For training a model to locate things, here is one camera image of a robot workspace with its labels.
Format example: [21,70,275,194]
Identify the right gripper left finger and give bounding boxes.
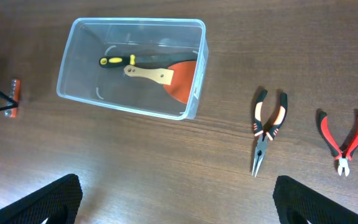
[0,174,83,224]

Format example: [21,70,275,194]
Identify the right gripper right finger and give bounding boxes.
[273,175,358,224]

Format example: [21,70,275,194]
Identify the clear plastic container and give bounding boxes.
[57,17,209,120]

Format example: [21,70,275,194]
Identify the file yellow black handle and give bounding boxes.
[99,52,198,68]

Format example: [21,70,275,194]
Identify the orange scraper wooden handle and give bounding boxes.
[124,60,196,104]

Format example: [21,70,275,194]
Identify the orange black needle-nose pliers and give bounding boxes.
[252,90,288,177]

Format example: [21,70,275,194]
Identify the red black cutting pliers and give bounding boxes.
[318,111,358,177]

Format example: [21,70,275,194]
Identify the orange socket bit rail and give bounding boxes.
[4,78,21,118]

